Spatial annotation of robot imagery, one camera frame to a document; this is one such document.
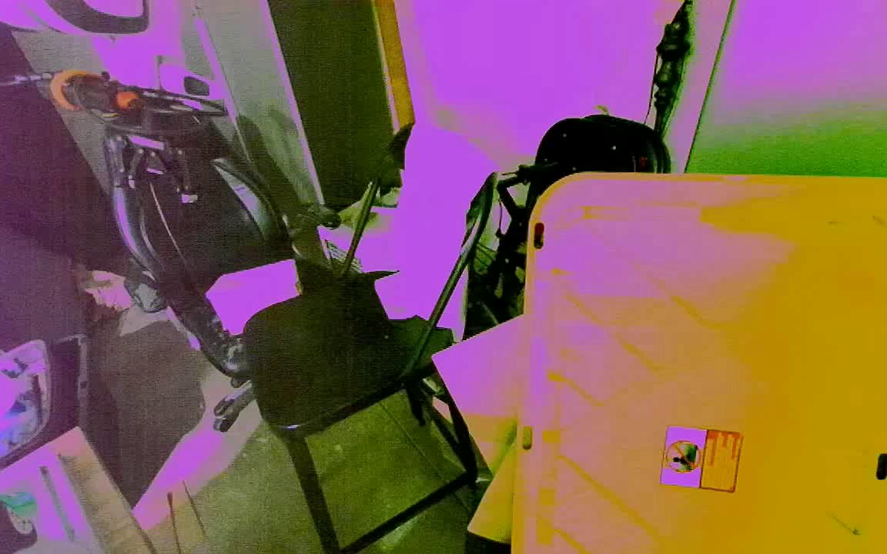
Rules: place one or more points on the long wooden beam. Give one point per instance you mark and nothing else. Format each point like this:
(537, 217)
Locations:
(394, 63)

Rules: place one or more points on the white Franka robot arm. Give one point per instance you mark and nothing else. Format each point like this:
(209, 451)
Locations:
(170, 104)

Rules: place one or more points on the yellow plastic board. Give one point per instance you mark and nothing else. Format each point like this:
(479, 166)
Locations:
(772, 359)

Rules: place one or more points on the pale slanted beam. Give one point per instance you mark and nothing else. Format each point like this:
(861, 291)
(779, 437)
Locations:
(706, 71)

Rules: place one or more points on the hanging black power strip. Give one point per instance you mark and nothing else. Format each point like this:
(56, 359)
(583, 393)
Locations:
(673, 63)

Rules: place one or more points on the brown flat board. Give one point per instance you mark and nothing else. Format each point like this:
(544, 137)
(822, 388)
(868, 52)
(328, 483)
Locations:
(485, 380)

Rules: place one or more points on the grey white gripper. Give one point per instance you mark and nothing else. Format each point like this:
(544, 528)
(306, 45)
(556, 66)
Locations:
(155, 163)

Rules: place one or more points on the black tall metal chair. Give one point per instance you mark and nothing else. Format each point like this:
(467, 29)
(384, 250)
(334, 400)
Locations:
(307, 349)

